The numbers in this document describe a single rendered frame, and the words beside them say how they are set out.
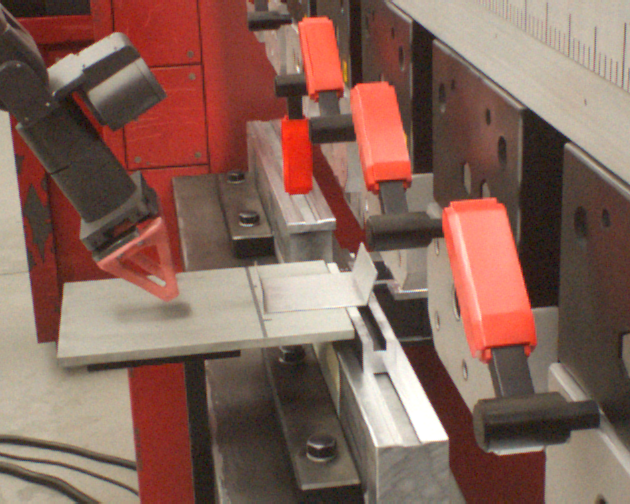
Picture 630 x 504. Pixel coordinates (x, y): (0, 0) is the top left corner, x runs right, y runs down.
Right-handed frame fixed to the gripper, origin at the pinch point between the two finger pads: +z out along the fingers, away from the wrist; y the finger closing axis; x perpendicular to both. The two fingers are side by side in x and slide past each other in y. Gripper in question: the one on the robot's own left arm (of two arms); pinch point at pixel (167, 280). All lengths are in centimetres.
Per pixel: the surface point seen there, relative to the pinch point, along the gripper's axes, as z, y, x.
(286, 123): -10.8, -15.6, -17.6
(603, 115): -21, -73, -28
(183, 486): 62, 87, 34
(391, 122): -17, -50, -23
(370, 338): 11.2, -10.5, -13.5
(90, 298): -1.0, 5.0, 7.9
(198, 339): 3.8, -7.2, -0.4
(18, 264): 65, 293, 88
